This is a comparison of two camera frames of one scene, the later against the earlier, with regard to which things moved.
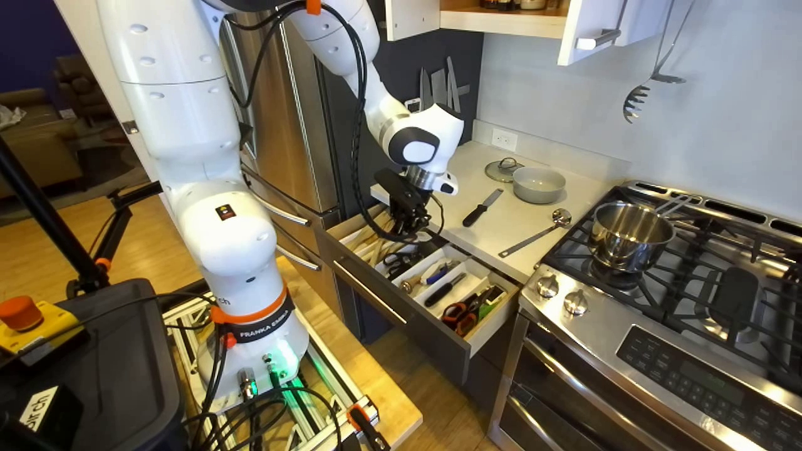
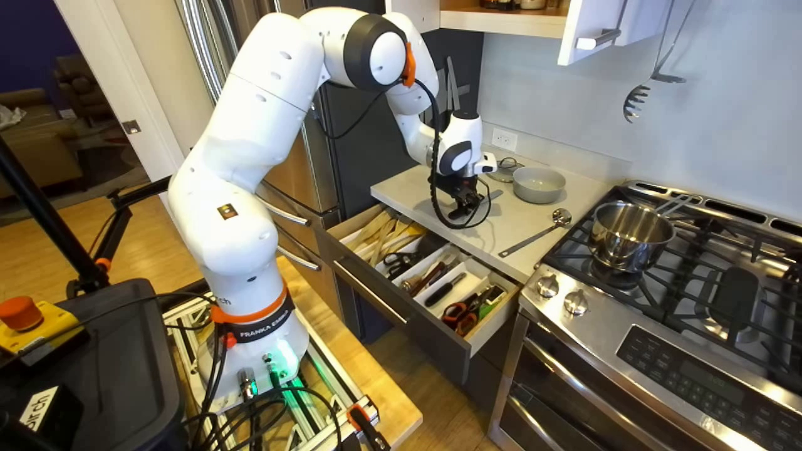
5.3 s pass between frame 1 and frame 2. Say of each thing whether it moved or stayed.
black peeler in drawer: stayed
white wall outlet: stayed
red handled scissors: stayed
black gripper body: moved
